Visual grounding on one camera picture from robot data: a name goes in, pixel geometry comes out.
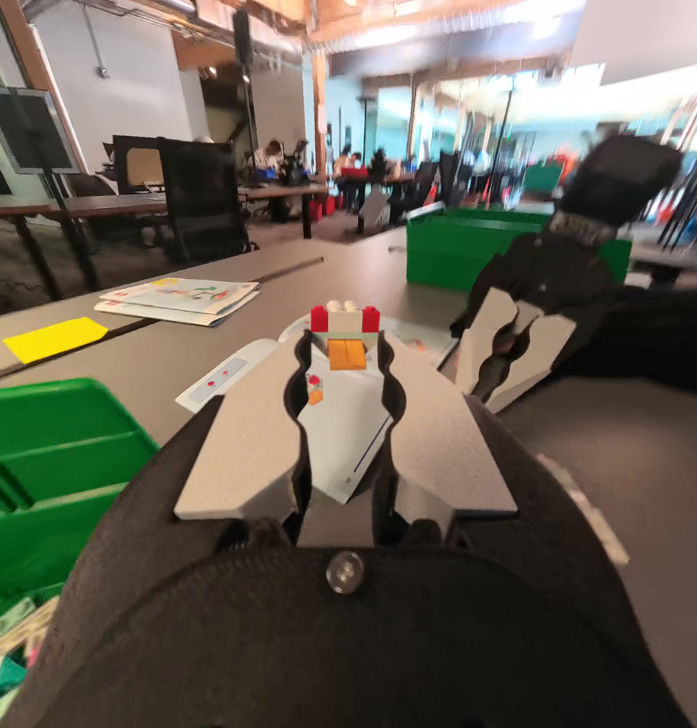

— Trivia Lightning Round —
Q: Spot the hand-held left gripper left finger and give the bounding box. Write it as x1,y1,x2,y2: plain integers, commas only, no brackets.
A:
174,330,313,522

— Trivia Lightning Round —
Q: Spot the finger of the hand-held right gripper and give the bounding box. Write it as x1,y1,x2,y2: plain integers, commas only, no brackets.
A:
455,287,521,397
485,313,578,415

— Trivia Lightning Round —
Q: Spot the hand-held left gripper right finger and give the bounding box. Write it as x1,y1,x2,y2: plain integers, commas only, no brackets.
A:
376,331,519,531

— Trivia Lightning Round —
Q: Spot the small red white lego assembly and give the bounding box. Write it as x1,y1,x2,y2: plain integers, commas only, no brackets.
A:
310,299,382,372

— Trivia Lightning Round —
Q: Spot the person's right forearm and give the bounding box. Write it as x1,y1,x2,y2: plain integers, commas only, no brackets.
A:
553,284,697,394

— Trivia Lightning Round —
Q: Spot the open lego instruction booklet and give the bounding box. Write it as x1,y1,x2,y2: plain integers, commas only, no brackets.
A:
175,318,458,505

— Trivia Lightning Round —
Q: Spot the pile of lego piece bags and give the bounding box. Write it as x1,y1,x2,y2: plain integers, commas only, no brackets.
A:
0,594,60,728

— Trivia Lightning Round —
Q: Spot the green plastic bin with dividers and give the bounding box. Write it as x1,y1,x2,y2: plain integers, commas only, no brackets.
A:
0,378,160,626

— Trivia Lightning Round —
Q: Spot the yellow paper sheet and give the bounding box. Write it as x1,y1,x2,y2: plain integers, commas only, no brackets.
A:
3,317,109,365

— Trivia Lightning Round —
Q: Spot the black mesh office chair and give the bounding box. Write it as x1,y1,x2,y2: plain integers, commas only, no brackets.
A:
157,136,254,266

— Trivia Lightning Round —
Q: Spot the dark wooden table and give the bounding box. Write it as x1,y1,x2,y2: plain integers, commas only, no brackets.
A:
0,192,168,299

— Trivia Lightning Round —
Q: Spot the black speaker on pole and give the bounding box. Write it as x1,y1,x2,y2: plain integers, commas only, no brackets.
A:
232,8,254,64

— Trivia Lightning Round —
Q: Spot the dark screen on stand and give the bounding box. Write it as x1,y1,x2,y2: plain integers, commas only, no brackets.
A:
0,85,99,299

